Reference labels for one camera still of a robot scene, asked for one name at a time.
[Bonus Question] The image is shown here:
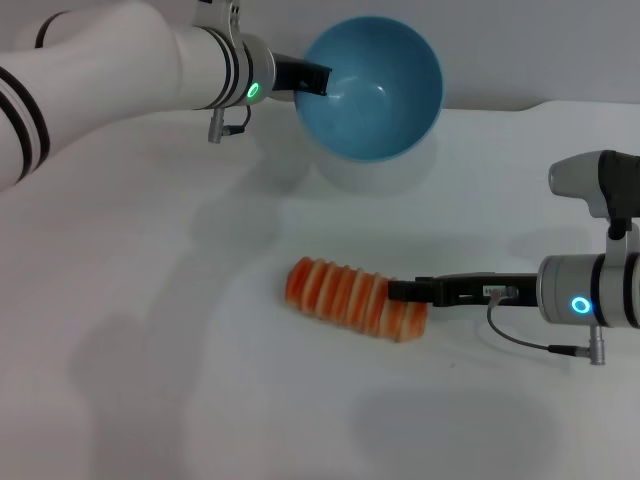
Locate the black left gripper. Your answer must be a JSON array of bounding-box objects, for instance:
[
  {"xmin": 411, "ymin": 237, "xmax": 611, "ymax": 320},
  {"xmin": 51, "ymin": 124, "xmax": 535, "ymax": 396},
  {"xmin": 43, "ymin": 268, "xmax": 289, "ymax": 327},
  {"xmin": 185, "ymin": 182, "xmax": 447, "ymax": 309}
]
[{"xmin": 270, "ymin": 52, "xmax": 334, "ymax": 98}]

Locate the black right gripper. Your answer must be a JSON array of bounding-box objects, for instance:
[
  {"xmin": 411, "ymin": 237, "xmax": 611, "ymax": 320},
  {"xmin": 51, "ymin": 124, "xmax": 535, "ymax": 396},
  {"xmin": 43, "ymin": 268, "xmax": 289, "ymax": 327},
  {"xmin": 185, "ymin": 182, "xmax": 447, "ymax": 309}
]
[{"xmin": 386, "ymin": 270, "xmax": 542, "ymax": 309}]

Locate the blue bowl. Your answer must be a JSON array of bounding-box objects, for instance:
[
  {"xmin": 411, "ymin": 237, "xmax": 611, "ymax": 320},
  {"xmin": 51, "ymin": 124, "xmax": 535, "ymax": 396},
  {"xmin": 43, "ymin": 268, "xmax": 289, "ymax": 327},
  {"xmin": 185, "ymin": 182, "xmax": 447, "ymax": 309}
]
[{"xmin": 293, "ymin": 16, "xmax": 446, "ymax": 165}]

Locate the orange ridged bread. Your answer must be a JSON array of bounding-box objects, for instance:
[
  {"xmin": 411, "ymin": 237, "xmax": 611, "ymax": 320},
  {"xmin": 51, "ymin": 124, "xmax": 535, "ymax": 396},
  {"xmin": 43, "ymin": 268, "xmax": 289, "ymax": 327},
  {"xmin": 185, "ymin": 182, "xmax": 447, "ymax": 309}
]
[{"xmin": 281, "ymin": 256, "xmax": 429, "ymax": 345}]

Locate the left arm connector cable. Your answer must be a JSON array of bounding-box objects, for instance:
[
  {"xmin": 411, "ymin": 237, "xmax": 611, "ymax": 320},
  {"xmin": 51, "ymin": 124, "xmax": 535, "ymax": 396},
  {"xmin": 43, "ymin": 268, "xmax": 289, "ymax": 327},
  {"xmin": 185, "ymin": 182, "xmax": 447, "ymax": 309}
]
[{"xmin": 208, "ymin": 105, "xmax": 252, "ymax": 145}]

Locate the arm connector cable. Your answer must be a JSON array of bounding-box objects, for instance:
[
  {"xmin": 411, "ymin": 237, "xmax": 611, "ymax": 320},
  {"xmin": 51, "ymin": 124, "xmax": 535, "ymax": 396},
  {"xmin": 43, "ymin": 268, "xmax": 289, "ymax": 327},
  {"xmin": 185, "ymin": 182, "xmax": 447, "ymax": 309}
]
[
  {"xmin": 486, "ymin": 286, "xmax": 604, "ymax": 367},
  {"xmin": 208, "ymin": 105, "xmax": 252, "ymax": 145}
]

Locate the right arm connector cable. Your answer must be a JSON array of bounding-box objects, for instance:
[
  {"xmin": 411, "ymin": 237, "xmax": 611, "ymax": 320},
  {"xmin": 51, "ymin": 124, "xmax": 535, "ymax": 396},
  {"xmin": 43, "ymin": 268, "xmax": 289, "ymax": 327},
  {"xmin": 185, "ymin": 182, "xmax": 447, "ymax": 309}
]
[{"xmin": 486, "ymin": 286, "xmax": 604, "ymax": 367}]

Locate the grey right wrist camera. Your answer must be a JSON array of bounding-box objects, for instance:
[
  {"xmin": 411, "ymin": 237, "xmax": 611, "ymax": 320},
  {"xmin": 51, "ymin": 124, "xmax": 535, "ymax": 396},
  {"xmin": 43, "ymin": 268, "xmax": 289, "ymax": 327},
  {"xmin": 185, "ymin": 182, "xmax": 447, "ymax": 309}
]
[{"xmin": 547, "ymin": 149, "xmax": 640, "ymax": 239}]

